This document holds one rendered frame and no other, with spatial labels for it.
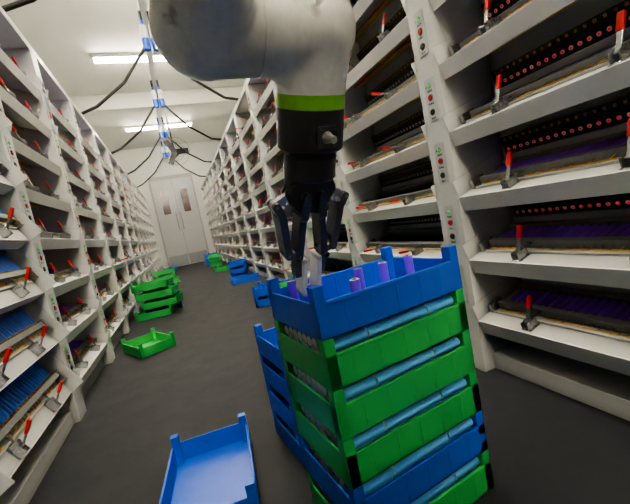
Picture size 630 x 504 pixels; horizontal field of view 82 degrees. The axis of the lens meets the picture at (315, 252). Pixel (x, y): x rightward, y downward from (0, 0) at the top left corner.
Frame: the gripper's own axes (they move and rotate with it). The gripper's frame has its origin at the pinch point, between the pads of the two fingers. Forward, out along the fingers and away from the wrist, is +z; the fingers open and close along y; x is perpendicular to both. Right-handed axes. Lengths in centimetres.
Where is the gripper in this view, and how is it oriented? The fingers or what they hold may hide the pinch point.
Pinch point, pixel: (308, 273)
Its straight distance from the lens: 60.6
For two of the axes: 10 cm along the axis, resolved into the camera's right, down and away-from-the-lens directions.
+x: -5.0, -4.1, 7.6
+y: 8.7, -2.2, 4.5
